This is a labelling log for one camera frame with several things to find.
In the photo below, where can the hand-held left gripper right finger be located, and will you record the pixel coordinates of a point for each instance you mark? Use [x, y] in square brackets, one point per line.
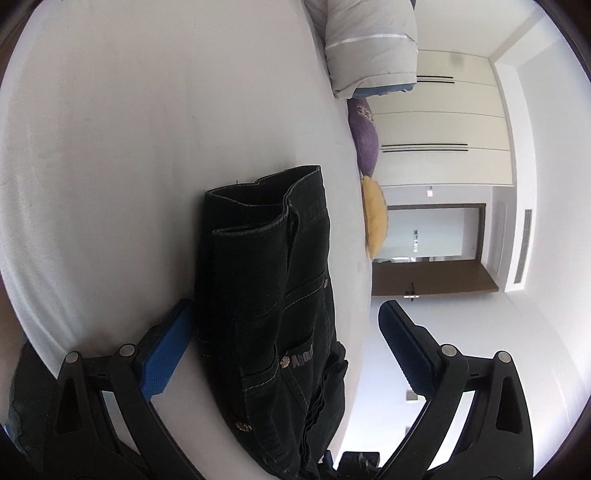
[406, 350]

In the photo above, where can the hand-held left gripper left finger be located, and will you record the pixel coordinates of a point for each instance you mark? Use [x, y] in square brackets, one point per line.
[161, 360]

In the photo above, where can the black pants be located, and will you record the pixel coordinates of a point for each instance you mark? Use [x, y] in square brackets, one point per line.
[258, 277]

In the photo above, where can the brown door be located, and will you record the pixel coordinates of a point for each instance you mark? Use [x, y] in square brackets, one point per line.
[438, 277]

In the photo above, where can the yellow cushion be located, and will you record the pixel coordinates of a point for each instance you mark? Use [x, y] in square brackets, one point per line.
[375, 217]

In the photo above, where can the dark grey cloth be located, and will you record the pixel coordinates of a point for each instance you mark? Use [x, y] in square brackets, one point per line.
[27, 406]

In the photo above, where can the purple cushion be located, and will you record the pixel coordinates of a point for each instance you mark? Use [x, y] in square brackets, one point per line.
[364, 138]

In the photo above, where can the bed with white sheet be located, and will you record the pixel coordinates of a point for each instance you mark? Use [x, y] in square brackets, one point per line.
[138, 138]

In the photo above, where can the folded white duvet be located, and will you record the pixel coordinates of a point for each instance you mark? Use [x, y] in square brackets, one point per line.
[364, 50]

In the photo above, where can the grey wall switch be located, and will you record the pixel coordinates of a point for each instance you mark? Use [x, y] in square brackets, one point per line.
[411, 395]

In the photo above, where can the white hallway wall fixture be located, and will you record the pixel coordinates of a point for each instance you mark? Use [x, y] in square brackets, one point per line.
[415, 240]

